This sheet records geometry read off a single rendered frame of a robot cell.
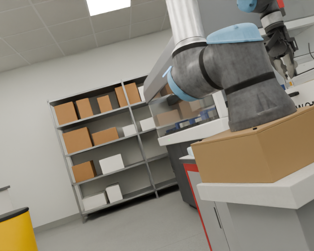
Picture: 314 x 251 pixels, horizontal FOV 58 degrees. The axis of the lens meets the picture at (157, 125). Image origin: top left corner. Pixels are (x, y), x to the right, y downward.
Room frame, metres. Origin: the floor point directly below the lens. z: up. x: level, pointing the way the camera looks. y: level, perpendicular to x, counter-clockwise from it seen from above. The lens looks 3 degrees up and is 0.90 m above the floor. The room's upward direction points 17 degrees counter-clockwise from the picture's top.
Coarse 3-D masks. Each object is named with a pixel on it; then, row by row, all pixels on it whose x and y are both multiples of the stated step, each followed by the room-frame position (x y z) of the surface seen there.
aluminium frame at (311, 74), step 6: (282, 60) 1.45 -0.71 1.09; (294, 72) 1.42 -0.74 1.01; (306, 72) 1.33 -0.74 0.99; (312, 72) 1.29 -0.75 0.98; (282, 78) 1.49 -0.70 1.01; (294, 78) 1.41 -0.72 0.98; (300, 78) 1.37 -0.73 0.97; (306, 78) 1.34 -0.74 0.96; (312, 78) 1.30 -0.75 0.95; (288, 84) 1.46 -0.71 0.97; (294, 84) 1.42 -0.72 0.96; (300, 84) 1.39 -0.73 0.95
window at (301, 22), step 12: (288, 0) 1.31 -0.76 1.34; (300, 0) 1.25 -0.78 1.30; (312, 0) 1.20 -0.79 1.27; (288, 12) 1.34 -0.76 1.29; (300, 12) 1.27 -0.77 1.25; (312, 12) 1.22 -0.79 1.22; (288, 24) 1.36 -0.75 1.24; (300, 24) 1.29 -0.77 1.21; (312, 24) 1.23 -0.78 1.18; (300, 36) 1.32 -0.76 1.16; (312, 36) 1.25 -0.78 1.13; (300, 48) 1.34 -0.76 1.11; (312, 48) 1.27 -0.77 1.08; (300, 60) 1.36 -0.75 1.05; (312, 60) 1.30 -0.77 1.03; (300, 72) 1.39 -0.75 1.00
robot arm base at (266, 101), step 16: (256, 80) 0.60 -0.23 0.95; (272, 80) 0.61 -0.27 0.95; (240, 96) 0.62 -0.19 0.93; (256, 96) 0.60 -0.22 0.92; (272, 96) 0.59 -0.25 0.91; (288, 96) 0.62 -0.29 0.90; (240, 112) 0.62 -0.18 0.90; (256, 112) 0.59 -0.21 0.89; (272, 112) 0.58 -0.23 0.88; (288, 112) 0.59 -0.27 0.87; (240, 128) 0.62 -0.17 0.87
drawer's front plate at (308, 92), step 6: (306, 84) 0.91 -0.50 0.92; (312, 84) 0.89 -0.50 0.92; (288, 90) 0.99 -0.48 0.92; (294, 90) 0.97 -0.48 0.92; (300, 90) 0.94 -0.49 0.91; (306, 90) 0.92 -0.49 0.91; (312, 90) 0.89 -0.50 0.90; (300, 96) 0.95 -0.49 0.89; (306, 96) 0.93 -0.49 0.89; (312, 96) 0.90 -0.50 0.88; (294, 102) 0.98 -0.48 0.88; (300, 102) 0.96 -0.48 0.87; (306, 102) 0.93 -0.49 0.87
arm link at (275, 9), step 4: (276, 0) 1.06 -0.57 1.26; (272, 4) 1.05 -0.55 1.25; (276, 4) 1.05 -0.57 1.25; (268, 8) 1.05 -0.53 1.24; (272, 8) 1.05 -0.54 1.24; (276, 8) 1.05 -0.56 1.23; (264, 12) 1.06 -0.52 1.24; (268, 12) 1.05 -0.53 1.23; (272, 12) 1.07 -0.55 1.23; (260, 16) 1.09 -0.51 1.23; (264, 16) 1.09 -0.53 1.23
